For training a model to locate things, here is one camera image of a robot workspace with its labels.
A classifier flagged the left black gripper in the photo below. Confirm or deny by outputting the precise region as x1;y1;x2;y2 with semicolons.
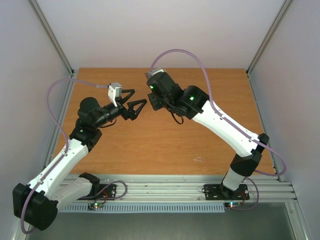
94;88;147;128

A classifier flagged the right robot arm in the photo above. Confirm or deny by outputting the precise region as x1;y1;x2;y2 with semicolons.
146;69;269;199

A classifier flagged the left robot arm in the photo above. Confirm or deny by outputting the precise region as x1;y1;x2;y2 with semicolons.
12;89;147;234

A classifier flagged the left circuit board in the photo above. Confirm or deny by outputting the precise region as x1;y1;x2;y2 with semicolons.
87;202;104;211

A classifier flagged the circuit board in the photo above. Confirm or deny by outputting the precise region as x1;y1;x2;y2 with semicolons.
224;201;242;209
87;202;104;211

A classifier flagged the right circuit board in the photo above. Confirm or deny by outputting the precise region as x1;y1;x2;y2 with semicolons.
224;201;242;209

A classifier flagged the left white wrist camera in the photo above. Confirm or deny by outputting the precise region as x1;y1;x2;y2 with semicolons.
108;82;122;107

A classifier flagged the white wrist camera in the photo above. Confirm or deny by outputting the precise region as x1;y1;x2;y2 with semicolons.
145;68;166;80
108;82;122;107

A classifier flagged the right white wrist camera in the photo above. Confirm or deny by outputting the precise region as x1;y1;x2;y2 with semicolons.
145;68;166;80

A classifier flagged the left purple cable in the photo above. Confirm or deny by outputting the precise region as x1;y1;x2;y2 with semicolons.
21;78;111;235

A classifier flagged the purple cable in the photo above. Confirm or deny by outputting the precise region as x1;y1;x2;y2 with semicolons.
149;48;288;210
21;78;111;235

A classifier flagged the aluminium rail frame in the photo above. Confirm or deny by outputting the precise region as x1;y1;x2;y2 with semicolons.
22;173;298;204

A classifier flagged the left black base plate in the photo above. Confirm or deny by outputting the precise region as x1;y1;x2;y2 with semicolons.
78;184;117;201

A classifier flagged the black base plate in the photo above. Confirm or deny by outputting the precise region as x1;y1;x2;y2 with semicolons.
78;184;117;201
201;184;250;201

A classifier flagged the grey slotted cable duct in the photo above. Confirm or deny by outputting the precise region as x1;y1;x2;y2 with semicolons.
61;202;225;214

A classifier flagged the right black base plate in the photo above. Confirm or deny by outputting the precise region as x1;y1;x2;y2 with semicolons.
201;184;250;201

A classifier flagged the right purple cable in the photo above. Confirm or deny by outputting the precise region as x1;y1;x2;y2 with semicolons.
149;48;288;210

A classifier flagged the left aluminium corner post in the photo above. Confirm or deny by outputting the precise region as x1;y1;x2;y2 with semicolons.
28;0;74;77

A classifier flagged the aluminium corner post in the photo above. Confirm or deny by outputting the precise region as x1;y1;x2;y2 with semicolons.
246;0;295;76
28;0;74;77

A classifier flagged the right aluminium corner post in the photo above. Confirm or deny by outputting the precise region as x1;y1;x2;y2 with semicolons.
246;0;295;76

